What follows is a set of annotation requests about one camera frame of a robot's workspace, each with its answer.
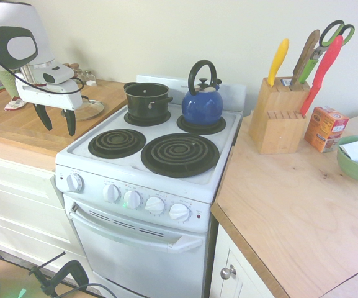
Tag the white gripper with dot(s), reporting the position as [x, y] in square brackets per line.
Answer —
[51, 95]

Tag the glass pot lid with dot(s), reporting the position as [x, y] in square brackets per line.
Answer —
[90, 108]

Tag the black cooking pot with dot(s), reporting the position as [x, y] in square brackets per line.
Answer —
[146, 101]

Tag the red and white packet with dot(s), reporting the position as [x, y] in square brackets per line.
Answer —
[14, 105]

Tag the glass spice jar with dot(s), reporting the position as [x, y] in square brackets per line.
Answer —
[90, 79]
[78, 74]

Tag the brown lidded spice jar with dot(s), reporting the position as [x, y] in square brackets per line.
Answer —
[71, 65]

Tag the green ribbed cup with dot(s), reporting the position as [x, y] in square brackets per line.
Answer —
[6, 82]

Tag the small black coil burner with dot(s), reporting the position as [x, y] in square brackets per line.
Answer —
[129, 119]
[116, 143]
[219, 125]

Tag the white stove knob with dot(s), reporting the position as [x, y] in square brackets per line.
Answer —
[179, 212]
[111, 193]
[74, 183]
[154, 205]
[132, 199]

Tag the white cabinet with drawers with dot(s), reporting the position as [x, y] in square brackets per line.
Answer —
[17, 201]

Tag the large black coil burner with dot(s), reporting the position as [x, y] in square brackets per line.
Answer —
[180, 155]

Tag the white electric stove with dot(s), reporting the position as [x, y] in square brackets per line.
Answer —
[141, 248]

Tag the black clamp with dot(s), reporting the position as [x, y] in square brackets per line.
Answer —
[70, 273]

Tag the wooden knife block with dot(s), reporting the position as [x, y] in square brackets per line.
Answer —
[275, 124]

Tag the round metal cabinet knob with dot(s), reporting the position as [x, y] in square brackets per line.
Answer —
[227, 272]

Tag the white cabinet with knob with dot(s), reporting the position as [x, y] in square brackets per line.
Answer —
[234, 267]

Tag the orange baking soda box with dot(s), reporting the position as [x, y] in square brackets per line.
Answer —
[326, 128]

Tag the green and grey scissors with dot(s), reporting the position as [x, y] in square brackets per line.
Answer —
[324, 38]

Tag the green bowl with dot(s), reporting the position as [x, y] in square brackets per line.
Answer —
[352, 172]

